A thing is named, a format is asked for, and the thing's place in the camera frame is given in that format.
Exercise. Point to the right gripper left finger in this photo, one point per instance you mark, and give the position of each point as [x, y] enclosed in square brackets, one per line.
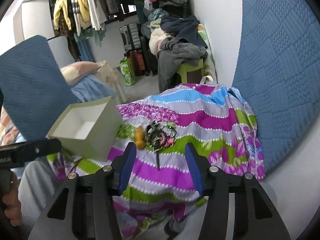
[82, 207]

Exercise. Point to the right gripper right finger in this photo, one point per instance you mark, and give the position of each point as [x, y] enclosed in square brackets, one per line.
[256, 216]

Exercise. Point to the white cardboard box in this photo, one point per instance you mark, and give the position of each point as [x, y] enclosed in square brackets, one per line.
[88, 129]

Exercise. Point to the orange gourd pendant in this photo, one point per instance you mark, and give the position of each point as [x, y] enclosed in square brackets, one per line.
[140, 138]

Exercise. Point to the person's left hand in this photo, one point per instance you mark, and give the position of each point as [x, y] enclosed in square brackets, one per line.
[13, 210]

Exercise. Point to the blue quilted cushion left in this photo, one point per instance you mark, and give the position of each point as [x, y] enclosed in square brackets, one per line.
[34, 89]

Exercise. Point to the blue quilted cushion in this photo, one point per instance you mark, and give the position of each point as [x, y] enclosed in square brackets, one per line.
[34, 89]
[277, 72]

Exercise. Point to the pink beige pillow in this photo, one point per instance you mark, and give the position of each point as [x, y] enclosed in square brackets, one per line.
[73, 73]

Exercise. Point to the light blue bedsheet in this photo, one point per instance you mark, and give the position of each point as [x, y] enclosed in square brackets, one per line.
[90, 88]

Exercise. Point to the colourful floral striped cloth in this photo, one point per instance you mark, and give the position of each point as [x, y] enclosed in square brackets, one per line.
[215, 119]

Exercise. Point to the green shopping bag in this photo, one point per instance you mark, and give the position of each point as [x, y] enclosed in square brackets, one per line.
[128, 72]

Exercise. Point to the blue quilted cushion right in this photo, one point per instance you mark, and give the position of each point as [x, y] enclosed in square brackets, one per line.
[277, 72]

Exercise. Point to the green plastic stool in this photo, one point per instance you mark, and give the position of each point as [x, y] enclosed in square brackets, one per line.
[191, 74]

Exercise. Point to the dark suitcase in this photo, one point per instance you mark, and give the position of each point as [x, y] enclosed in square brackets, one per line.
[133, 48]

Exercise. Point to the white hanging shirt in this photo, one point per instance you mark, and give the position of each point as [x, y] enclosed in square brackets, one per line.
[97, 15]

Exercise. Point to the grey blanket on stool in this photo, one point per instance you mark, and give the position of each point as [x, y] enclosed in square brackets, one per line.
[172, 53]

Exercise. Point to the dark blue garment pile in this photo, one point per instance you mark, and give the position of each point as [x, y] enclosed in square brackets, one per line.
[184, 29]

